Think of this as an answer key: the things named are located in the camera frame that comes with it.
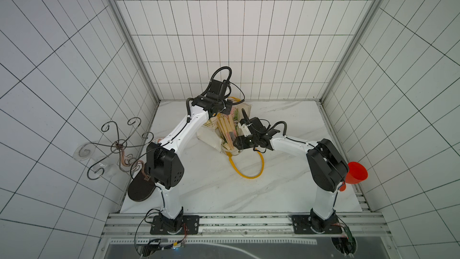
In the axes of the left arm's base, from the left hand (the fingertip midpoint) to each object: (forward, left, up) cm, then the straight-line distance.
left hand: (224, 107), depth 86 cm
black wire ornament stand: (-27, +36, +9) cm, 46 cm away
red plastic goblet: (-29, -57, -9) cm, 65 cm away
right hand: (-7, -8, -17) cm, 20 cm away
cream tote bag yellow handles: (-2, +3, -19) cm, 19 cm away
